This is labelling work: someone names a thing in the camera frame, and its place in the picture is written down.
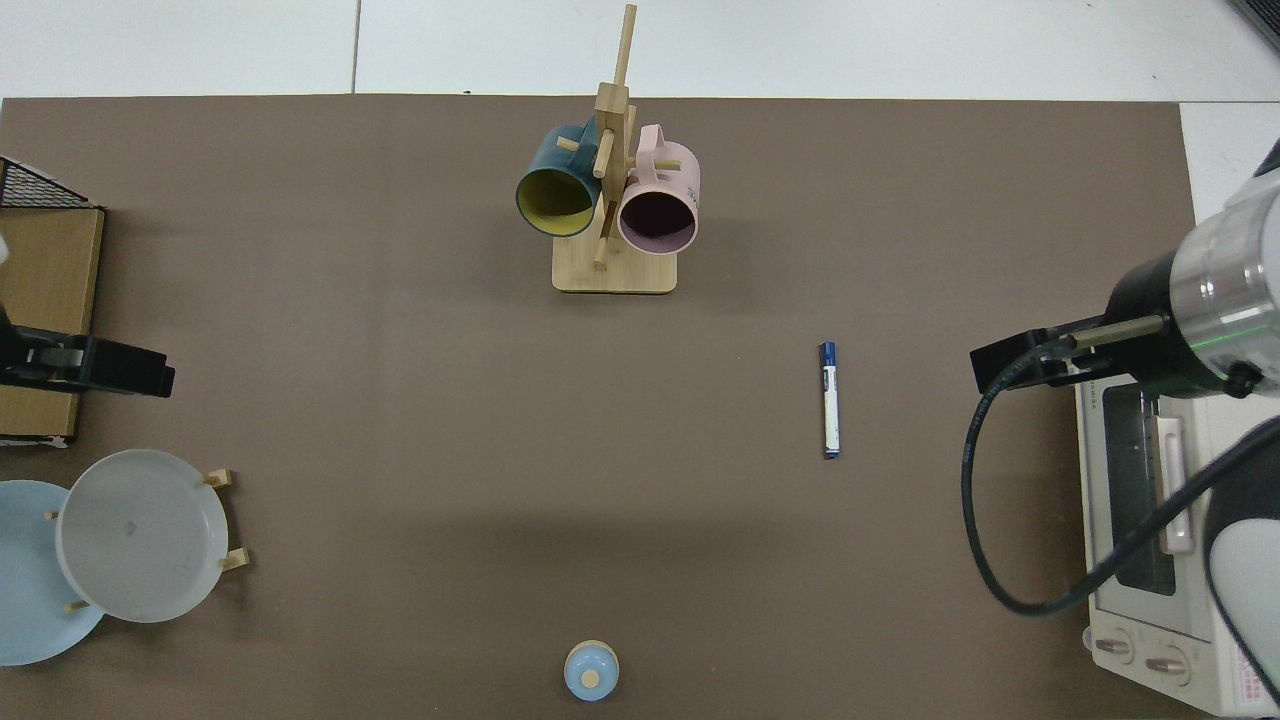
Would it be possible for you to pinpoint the blue and white marker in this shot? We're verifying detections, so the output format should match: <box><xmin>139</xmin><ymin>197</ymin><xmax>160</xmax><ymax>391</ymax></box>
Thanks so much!
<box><xmin>820</xmin><ymin>342</ymin><xmax>842</xmax><ymax>461</ymax></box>

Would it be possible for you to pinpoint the wooden plate rack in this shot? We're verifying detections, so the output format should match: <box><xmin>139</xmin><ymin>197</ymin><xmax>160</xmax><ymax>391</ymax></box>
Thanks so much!
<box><xmin>45</xmin><ymin>468</ymin><xmax>251</xmax><ymax>613</ymax></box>

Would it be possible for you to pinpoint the grey plate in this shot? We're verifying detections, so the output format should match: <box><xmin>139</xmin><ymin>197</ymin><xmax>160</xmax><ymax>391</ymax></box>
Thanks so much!
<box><xmin>55</xmin><ymin>449</ymin><xmax>229</xmax><ymax>624</ymax></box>

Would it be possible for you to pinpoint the light blue plate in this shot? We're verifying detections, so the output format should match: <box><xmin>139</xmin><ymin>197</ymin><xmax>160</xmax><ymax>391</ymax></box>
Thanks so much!
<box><xmin>0</xmin><ymin>480</ymin><xmax>106</xmax><ymax>667</ymax></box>

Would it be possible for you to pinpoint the pale toaster oven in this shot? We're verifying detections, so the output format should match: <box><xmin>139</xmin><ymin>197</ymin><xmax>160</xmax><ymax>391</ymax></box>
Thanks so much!
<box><xmin>1075</xmin><ymin>380</ymin><xmax>1280</xmax><ymax>719</ymax></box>

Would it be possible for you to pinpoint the brown table cloth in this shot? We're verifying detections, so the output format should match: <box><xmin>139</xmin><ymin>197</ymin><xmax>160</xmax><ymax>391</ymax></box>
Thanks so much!
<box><xmin>0</xmin><ymin>95</ymin><xmax>1209</xmax><ymax>720</ymax></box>

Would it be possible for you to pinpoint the dark grey panel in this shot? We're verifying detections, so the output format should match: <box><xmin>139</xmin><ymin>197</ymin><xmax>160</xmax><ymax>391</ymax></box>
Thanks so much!
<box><xmin>1228</xmin><ymin>0</ymin><xmax>1280</xmax><ymax>53</ymax></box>

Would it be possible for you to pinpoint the dark blue mug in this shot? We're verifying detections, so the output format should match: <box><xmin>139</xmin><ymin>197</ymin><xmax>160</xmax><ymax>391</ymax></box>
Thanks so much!
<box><xmin>515</xmin><ymin>122</ymin><xmax>603</xmax><ymax>239</ymax></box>

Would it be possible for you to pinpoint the pink mug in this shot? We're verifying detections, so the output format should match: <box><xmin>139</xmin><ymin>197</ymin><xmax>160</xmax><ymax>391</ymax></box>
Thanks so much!
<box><xmin>617</xmin><ymin>124</ymin><xmax>701</xmax><ymax>256</ymax></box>

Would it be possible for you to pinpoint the wooden cup stand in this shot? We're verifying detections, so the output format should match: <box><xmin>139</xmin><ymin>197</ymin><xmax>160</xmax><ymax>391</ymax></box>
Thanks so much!
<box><xmin>552</xmin><ymin>3</ymin><xmax>679</xmax><ymax>295</ymax></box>

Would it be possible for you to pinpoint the small blue round thing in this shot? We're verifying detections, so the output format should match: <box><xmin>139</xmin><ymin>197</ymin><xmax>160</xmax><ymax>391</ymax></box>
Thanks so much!
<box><xmin>564</xmin><ymin>640</ymin><xmax>621</xmax><ymax>702</ymax></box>

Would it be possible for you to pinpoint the black wire basket wooden floor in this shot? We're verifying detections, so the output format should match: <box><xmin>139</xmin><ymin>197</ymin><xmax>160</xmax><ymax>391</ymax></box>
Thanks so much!
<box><xmin>0</xmin><ymin>155</ymin><xmax>106</xmax><ymax>448</ymax></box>

